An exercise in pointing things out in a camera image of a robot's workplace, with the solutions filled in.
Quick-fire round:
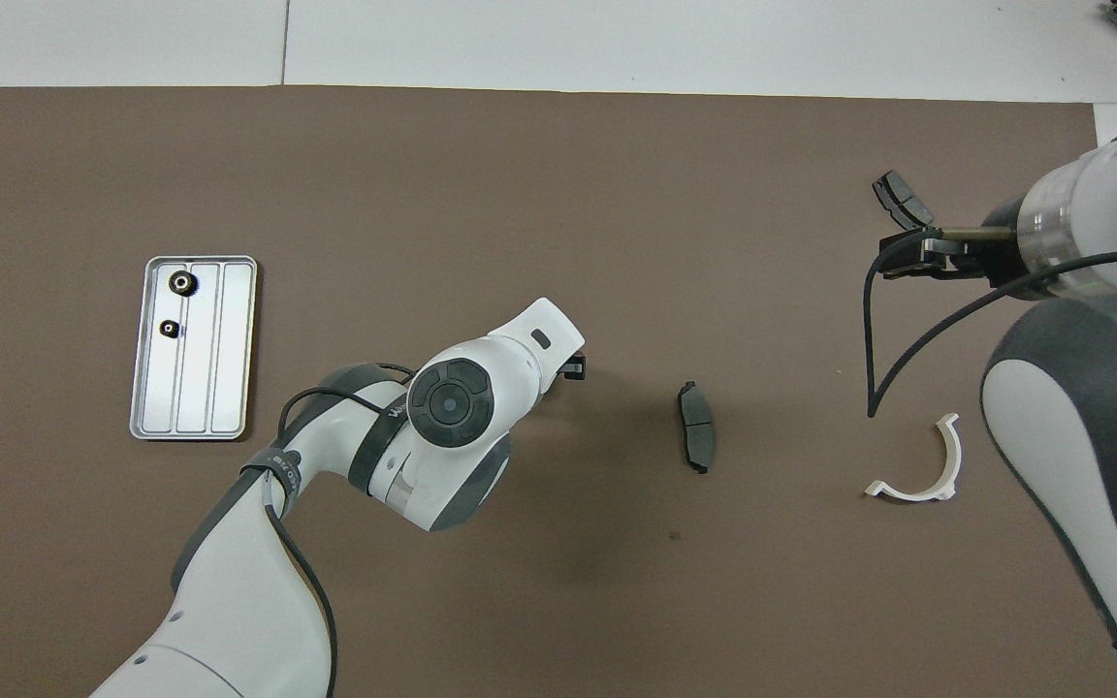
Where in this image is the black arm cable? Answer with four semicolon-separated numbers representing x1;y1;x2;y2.
263;362;416;698
864;225;1117;420

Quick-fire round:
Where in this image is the brown table mat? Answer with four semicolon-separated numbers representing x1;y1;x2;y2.
0;85;1117;698

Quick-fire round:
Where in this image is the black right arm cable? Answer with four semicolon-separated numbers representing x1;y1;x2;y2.
864;225;1117;420

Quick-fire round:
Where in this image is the short grey brake pad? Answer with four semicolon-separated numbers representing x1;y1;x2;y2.
872;171;936;234

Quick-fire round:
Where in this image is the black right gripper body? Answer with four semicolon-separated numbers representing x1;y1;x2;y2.
945;198;1031;290

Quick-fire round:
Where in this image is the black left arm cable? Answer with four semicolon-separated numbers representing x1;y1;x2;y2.
263;362;416;698

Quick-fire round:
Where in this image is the white curved plastic bracket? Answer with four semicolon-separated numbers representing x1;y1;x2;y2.
864;412;963;503

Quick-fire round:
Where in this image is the silver metal tray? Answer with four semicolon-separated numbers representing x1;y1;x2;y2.
129;255;259;442

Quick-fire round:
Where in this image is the long dark brake pad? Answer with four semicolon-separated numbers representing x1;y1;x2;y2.
677;381;718;475

